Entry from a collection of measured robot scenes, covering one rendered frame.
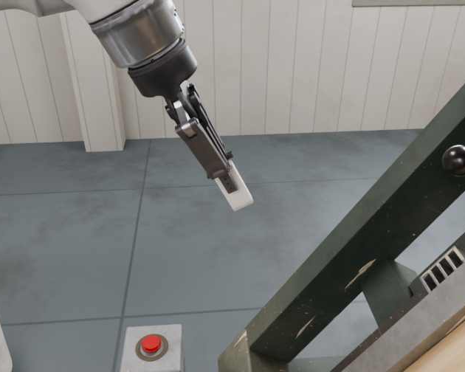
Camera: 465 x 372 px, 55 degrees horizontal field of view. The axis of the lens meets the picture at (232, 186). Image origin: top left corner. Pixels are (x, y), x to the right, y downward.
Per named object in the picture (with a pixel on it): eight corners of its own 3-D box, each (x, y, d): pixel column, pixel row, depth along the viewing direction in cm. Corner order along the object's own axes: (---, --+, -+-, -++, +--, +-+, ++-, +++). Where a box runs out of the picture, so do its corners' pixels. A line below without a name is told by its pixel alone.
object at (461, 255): (432, 285, 66) (418, 277, 65) (468, 253, 64) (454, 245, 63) (445, 305, 63) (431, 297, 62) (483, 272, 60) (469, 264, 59)
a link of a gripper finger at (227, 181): (221, 156, 57) (222, 167, 54) (238, 185, 59) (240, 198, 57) (210, 161, 57) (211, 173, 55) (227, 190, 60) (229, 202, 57)
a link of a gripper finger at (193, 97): (193, 88, 52) (193, 93, 51) (235, 163, 58) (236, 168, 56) (164, 104, 53) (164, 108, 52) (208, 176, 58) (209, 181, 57)
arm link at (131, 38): (164, -24, 50) (190, 25, 53) (95, 15, 52) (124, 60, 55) (161, -12, 42) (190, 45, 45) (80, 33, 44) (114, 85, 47)
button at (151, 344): (143, 342, 93) (142, 334, 92) (162, 340, 94) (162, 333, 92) (141, 358, 90) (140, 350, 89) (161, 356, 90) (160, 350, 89)
